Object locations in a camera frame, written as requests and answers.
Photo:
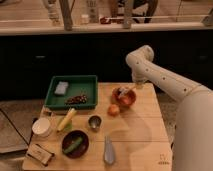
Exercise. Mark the green cucumber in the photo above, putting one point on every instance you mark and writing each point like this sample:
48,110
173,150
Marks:
73,145

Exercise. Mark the white dish brush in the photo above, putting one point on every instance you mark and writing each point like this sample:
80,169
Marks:
125,90

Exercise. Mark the small metal cup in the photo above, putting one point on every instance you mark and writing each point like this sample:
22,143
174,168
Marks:
94,123

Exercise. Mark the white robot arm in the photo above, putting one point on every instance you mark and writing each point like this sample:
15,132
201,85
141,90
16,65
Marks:
193,140

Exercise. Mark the dark brown bowl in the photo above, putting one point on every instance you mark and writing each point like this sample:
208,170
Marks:
70,138

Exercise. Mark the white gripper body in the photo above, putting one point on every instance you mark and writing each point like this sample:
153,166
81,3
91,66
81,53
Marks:
139,84

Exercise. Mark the yellow corn cob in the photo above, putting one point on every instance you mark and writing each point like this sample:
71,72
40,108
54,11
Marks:
66,119

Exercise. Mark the green plastic tray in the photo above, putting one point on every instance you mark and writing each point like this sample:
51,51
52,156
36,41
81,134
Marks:
77,85

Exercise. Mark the red bowl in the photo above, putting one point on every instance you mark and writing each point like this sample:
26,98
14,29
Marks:
125,100

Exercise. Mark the orange fruit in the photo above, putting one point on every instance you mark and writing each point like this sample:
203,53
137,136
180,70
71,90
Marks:
113,110

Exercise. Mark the brown grape bunch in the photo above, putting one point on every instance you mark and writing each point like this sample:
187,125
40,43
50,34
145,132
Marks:
80,99

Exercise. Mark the white round container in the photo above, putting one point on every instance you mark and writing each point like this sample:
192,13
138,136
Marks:
42,127

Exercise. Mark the brown white rectangular box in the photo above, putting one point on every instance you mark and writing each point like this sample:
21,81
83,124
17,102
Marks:
40,154

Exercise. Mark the grey sponge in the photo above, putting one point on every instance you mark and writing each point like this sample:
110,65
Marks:
61,88

